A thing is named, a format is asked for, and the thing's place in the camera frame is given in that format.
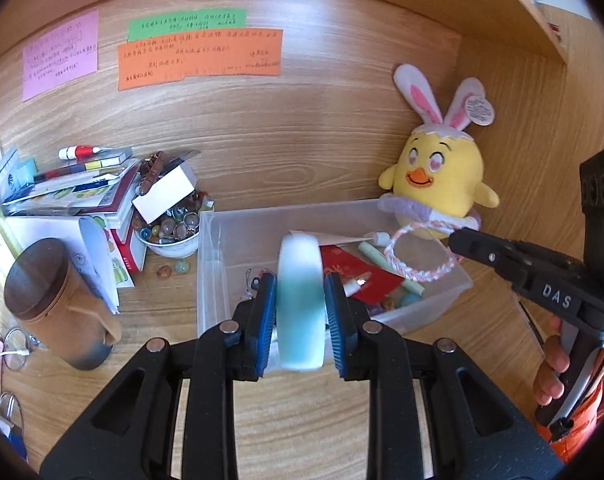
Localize white teal packet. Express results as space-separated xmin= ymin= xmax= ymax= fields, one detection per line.
xmin=0 ymin=147 xmax=37 ymax=203

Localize brown mug with lid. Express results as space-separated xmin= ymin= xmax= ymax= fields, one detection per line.
xmin=4 ymin=238 xmax=122 ymax=371

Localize brown hair clip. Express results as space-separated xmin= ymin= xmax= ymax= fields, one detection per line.
xmin=139 ymin=150 xmax=165 ymax=196

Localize braided pink white bracelet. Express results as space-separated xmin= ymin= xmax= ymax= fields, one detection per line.
xmin=383 ymin=222 xmax=460 ymax=283

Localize red white tube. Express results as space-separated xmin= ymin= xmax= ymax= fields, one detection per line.
xmin=58 ymin=144 xmax=107 ymax=161

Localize white squeeze tube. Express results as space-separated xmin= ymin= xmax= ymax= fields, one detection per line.
xmin=288 ymin=229 xmax=391 ymax=250

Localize orange paper note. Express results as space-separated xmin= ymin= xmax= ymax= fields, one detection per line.
xmin=116 ymin=27 xmax=284 ymax=92

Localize pile of glass marbles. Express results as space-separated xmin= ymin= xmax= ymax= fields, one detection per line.
xmin=136 ymin=192 xmax=213 ymax=246

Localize red paper packet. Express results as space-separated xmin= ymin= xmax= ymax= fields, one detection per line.
xmin=322 ymin=246 xmax=405 ymax=306

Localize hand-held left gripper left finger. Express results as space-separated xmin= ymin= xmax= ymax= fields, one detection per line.
xmin=39 ymin=272 xmax=279 ymax=480

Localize red white box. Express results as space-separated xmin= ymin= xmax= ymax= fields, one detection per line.
xmin=109 ymin=227 xmax=147 ymax=288

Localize person's right forearm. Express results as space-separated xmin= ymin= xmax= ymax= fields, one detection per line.
xmin=552 ymin=375 xmax=604 ymax=463

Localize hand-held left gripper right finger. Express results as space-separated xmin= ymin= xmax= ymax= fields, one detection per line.
xmin=325 ymin=274 xmax=565 ymax=480

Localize wooden shelf board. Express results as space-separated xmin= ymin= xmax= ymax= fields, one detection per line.
xmin=477 ymin=0 xmax=570 ymax=66

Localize white cardboard box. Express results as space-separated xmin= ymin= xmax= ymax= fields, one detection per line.
xmin=132 ymin=165 xmax=197 ymax=223

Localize yellow chick plush toy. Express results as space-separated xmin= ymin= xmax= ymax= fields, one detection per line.
xmin=378 ymin=63 xmax=500 ymax=241

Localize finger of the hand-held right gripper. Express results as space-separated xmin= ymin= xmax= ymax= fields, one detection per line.
xmin=448 ymin=229 xmax=520 ymax=281

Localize clear plastic storage box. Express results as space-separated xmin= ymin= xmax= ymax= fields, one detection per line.
xmin=197 ymin=199 xmax=474 ymax=341

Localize pink paper note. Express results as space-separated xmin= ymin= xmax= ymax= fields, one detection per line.
xmin=22 ymin=9 xmax=100 ymax=102

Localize green paper note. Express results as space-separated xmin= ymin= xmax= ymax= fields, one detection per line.
xmin=126 ymin=7 xmax=247 ymax=43

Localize person's right hand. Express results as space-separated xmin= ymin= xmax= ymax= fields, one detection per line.
xmin=532 ymin=312 xmax=573 ymax=408

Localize eyeglasses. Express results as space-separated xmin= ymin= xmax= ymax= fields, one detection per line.
xmin=0 ymin=327 xmax=35 ymax=436

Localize white printed carton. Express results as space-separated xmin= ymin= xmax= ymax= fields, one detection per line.
xmin=4 ymin=215 xmax=122 ymax=316

